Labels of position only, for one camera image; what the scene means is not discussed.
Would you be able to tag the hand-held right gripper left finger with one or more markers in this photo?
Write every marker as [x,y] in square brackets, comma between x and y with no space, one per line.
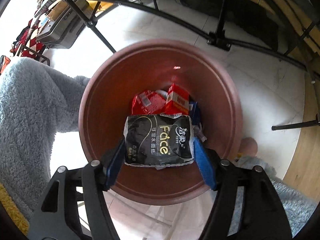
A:
[115,165]

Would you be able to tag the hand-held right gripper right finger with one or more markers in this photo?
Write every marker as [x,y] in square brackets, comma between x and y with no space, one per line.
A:
[203,165]

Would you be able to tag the black tissue packet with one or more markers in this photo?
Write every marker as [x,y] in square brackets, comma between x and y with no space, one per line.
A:
[160,140]

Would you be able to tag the blue rectangular pack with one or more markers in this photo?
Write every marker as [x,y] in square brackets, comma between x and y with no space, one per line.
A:
[195,112]

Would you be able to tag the red cigarette pack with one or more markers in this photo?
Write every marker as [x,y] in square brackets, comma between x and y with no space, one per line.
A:
[176,100]

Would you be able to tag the red snack wrapper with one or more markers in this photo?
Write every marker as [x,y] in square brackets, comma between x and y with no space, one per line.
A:
[152,105]

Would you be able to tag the brown plastic bin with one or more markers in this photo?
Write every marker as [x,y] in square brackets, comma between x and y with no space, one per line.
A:
[125,80]

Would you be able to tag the person's right leg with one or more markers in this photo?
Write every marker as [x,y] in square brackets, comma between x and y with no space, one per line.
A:
[287,200]

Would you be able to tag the person's leg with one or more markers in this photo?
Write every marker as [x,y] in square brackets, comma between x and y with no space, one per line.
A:
[32,110]
[287,200]

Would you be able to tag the person's left leg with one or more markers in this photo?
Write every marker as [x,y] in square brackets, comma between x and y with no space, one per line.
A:
[32,110]

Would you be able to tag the yellow fleece cloth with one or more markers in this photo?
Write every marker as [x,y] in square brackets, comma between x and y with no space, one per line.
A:
[10,205]

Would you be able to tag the black hard case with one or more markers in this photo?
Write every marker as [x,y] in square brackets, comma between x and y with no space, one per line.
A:
[62,30]

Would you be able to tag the cardboard box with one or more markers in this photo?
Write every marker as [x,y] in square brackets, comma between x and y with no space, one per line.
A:
[58,10]

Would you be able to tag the black folding table frame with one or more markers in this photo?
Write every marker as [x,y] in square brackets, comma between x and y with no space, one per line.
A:
[220,17]

